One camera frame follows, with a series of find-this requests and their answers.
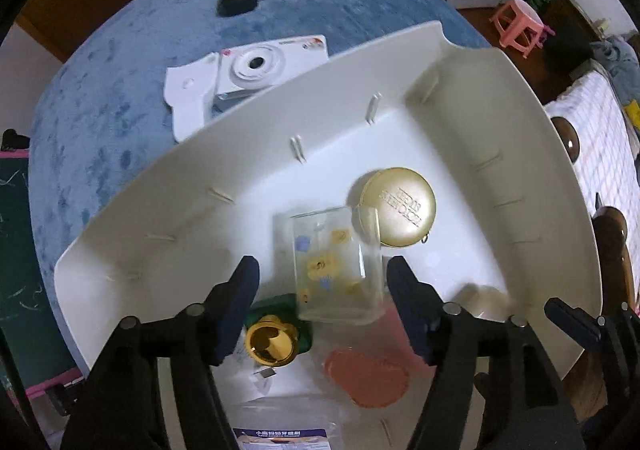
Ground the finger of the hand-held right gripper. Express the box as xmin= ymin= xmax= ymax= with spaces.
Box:
xmin=544 ymin=297 xmax=616 ymax=352
xmin=612 ymin=301 xmax=640 ymax=331

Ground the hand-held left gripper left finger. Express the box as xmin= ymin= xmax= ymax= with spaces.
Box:
xmin=60 ymin=255 xmax=261 ymax=450

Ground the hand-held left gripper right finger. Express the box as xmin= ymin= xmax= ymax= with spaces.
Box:
xmin=386 ymin=255 xmax=586 ymax=450

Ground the green bottle with gold cap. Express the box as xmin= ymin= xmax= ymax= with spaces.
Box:
xmin=243 ymin=294 xmax=314 ymax=367

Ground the clear case with yellow stickers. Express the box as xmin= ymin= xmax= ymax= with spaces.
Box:
xmin=274 ymin=206 xmax=385 ymax=326

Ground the gold round compact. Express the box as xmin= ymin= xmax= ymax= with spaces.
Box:
xmin=346 ymin=167 xmax=437 ymax=249

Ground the clear plastic box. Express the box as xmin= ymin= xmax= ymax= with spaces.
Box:
xmin=231 ymin=395 xmax=351 ymax=450

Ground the white plastic tray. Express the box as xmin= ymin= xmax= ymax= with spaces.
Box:
xmin=53 ymin=22 xmax=602 ymax=450

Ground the checkered bed sheet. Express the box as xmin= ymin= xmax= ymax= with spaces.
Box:
xmin=544 ymin=70 xmax=640 ymax=311

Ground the white flat plastic piece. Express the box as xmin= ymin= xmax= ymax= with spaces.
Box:
xmin=164 ymin=53 xmax=221 ymax=142

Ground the blue denim cloth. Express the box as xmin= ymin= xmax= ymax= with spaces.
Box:
xmin=590 ymin=35 xmax=640 ymax=104

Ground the dark cloth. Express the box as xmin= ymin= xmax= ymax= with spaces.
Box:
xmin=542 ymin=33 xmax=596 ymax=77

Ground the black chalkboard knob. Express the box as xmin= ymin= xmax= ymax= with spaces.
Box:
xmin=0 ymin=129 xmax=31 ymax=152

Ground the pink plastic stool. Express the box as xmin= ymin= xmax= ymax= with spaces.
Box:
xmin=490 ymin=0 xmax=546 ymax=60

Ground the green chalkboard with pink frame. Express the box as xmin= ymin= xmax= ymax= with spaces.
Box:
xmin=0 ymin=150 xmax=83 ymax=398

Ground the white camera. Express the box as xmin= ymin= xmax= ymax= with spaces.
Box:
xmin=210 ymin=34 xmax=329 ymax=116

